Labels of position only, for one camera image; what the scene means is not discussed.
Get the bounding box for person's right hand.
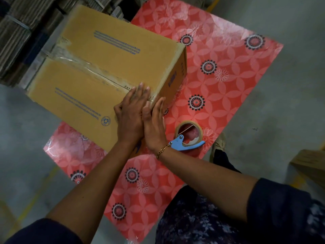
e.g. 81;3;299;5
142;97;168;153

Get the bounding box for person's left hand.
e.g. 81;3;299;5
113;82;152;148

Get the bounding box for brown cardboard box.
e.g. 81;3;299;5
26;4;187;158

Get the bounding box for person's right forearm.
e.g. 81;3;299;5
156;147;258;222

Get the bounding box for person's left forearm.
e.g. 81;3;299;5
46;141;144;244

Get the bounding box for blue tape cutter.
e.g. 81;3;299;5
169;135;205;151

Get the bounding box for clear packing tape roll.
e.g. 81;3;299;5
175;120;203;146

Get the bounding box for beige shoe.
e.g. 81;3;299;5
209;133;226;161

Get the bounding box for red floral table cover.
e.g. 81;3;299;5
43;0;284;243

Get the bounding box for stack of flattened cardboard sheets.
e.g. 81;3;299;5
0;0;132;87

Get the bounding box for dark floral garment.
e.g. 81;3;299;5
5;149;325;244

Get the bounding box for small plain cardboard carton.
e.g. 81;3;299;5
289;149;325;190

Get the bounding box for gold chain bracelet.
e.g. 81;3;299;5
156;143;172;159

